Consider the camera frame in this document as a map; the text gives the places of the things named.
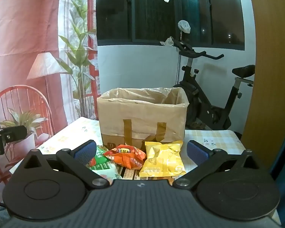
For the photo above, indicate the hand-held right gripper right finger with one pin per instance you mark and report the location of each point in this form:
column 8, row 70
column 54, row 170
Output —
column 197, row 155

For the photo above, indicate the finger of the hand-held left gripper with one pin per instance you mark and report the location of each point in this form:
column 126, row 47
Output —
column 10, row 135

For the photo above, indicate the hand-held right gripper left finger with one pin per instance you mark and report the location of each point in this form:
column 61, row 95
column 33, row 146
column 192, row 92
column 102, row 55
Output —
column 85, row 151

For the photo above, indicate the green snack packet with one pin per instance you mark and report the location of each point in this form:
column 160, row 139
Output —
column 101, row 159

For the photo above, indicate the white snack packet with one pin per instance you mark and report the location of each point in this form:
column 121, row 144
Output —
column 106, row 172

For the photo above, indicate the yellow snack packet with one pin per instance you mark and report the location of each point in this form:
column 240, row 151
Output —
column 162, row 162

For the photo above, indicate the orange snack packet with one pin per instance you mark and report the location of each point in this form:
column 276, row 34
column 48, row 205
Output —
column 125, row 157

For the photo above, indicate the cardboard box with plastic liner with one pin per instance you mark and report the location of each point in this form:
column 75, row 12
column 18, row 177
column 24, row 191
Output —
column 142, row 123

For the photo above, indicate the checked floral tablecloth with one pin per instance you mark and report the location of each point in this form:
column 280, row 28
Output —
column 68, row 133

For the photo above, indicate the black exercise bike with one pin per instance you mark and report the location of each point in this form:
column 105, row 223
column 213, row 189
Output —
column 197, row 92

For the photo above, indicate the crumpled clear plastic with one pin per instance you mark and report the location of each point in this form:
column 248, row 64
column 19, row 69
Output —
column 167, row 41

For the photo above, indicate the wooden door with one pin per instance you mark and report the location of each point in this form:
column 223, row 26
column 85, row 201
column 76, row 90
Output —
column 270, row 52

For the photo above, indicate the white plastic bag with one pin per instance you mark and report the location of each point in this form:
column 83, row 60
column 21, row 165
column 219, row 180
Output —
column 184, row 26

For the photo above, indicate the dark window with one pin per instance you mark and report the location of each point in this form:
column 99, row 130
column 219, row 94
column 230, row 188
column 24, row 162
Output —
column 147, row 11

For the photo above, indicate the printed red wall backdrop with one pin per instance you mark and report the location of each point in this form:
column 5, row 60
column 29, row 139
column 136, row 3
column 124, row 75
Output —
column 19, row 28

